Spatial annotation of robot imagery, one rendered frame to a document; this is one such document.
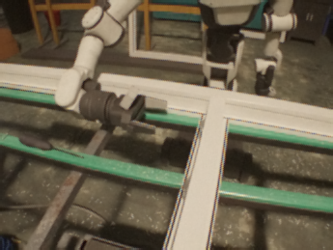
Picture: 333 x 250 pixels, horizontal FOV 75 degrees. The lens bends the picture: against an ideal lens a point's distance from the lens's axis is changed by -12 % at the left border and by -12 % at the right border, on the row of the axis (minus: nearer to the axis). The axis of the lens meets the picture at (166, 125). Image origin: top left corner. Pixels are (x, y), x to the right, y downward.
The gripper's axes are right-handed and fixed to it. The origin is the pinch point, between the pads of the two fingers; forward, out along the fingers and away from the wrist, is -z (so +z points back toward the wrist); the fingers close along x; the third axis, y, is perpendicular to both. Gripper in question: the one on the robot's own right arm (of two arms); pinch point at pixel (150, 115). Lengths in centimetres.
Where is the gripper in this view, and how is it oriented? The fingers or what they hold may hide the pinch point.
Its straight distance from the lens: 63.3
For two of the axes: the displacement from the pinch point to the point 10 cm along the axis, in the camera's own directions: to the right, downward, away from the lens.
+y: 0.0, 7.6, 6.5
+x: 2.6, -6.3, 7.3
